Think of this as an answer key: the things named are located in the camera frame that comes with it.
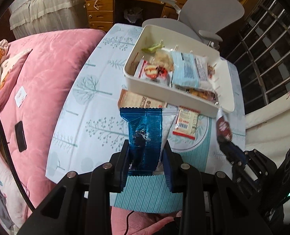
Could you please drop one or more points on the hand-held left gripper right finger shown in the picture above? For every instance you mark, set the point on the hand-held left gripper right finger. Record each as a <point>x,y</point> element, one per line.
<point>168,171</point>

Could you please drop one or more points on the white lace bed skirt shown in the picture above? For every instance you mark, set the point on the white lace bed skirt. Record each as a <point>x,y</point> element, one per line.
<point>47,9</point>

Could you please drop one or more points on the grey office chair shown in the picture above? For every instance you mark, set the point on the grey office chair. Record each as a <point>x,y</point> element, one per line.
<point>208,7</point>

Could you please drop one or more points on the white floral sheet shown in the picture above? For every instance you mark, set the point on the white floral sheet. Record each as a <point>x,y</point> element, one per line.
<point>269,124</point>

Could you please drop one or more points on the yellow pastry packet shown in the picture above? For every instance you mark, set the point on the yellow pastry packet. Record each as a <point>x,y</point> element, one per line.
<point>203,94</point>

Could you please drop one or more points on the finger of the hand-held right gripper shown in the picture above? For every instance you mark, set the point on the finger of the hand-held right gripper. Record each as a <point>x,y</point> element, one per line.
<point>233,151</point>

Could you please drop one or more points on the metal window grille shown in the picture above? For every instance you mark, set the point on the metal window grille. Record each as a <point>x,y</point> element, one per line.
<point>269,49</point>

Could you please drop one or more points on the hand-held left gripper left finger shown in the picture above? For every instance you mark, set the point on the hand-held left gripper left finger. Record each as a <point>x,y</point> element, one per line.
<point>124,169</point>

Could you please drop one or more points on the black phone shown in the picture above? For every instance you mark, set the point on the black phone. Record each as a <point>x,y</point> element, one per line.
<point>20,135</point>

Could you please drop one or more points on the white paper label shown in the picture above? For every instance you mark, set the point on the white paper label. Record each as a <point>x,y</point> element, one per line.
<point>21,96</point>

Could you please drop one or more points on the wooden desk with drawers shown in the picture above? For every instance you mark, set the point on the wooden desk with drawers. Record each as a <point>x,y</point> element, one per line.
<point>101,7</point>

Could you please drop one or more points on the blue foil snack packet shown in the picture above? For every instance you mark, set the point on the blue foil snack packet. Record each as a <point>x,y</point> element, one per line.
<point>147,132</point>

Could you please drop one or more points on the plastic trash bag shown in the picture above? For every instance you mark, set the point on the plastic trash bag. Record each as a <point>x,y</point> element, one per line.
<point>132,14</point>

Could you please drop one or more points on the light blue snack packet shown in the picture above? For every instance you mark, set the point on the light blue snack packet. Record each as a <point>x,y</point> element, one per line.
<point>186,68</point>

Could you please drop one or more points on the clear rice crisp packet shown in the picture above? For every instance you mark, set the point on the clear rice crisp packet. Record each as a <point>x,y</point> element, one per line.
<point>163,60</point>

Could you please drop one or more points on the small red white packet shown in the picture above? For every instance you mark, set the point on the small red white packet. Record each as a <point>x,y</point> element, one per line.
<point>185,123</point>

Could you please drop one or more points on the white plastic tray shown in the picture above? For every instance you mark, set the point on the white plastic tray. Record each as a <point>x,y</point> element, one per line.
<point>225,102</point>

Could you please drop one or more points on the brown white snack packet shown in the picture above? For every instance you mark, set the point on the brown white snack packet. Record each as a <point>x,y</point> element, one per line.
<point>140,100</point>

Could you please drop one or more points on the dark red snack packet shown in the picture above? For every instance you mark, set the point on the dark red snack packet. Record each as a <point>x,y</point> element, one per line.
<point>223,124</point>

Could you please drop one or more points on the pink blanket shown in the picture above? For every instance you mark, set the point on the pink blanket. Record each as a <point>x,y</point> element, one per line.
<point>52,78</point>

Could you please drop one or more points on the green snack packet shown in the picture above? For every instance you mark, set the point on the green snack packet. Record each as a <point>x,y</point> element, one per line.
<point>154,47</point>

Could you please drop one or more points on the red white cake packet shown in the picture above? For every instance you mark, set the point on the red white cake packet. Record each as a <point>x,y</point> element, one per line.
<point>152,72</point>

